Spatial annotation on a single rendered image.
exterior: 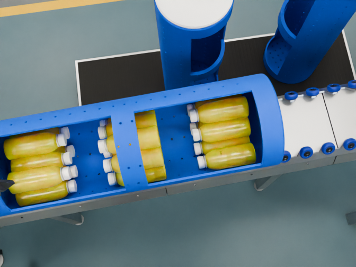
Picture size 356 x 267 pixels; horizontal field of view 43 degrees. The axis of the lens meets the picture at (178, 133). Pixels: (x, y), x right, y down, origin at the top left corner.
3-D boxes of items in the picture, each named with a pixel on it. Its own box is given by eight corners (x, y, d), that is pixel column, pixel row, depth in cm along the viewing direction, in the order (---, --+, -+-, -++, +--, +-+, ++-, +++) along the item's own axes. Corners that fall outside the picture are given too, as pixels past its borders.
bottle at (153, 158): (163, 161, 141) (112, 170, 140) (160, 141, 139) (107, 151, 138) (165, 169, 135) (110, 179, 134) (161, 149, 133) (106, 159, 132)
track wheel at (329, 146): (336, 143, 148) (334, 140, 149) (323, 146, 148) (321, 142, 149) (335, 154, 151) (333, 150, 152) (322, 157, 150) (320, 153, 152)
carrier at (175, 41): (158, 101, 241) (209, 115, 239) (143, 18, 157) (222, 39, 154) (172, 53, 248) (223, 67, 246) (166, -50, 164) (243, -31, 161)
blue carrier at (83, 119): (272, 170, 150) (292, 156, 123) (10, 219, 148) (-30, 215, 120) (253, 89, 156) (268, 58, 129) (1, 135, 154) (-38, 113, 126)
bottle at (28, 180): (15, 195, 138) (68, 185, 138) (7, 193, 131) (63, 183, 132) (13, 174, 139) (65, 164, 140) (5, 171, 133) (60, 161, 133)
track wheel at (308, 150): (314, 148, 148) (312, 144, 149) (301, 150, 148) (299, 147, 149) (313, 158, 150) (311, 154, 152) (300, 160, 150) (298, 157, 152)
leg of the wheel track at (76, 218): (85, 223, 240) (50, 213, 179) (73, 225, 240) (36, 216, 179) (83, 213, 241) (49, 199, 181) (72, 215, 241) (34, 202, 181)
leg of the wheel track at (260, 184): (265, 189, 243) (292, 168, 182) (255, 192, 243) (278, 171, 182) (263, 179, 244) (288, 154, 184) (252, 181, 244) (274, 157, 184)
